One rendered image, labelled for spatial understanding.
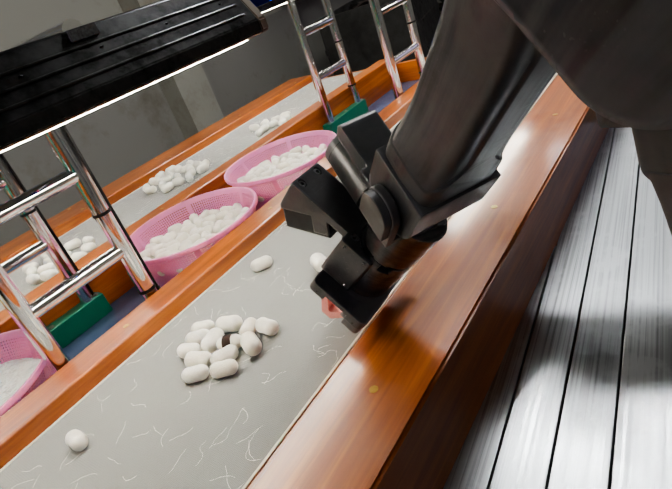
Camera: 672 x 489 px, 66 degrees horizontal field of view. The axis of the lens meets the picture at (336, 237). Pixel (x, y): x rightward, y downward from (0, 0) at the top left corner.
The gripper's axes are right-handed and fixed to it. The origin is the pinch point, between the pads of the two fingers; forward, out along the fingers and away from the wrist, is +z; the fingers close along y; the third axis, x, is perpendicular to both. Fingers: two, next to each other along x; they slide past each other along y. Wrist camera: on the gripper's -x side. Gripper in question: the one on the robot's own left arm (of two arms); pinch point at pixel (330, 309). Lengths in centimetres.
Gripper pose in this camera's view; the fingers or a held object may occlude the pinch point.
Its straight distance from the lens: 58.9
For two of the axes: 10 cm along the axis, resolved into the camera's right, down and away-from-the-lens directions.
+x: 7.5, 6.6, -0.7
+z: -3.9, 5.3, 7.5
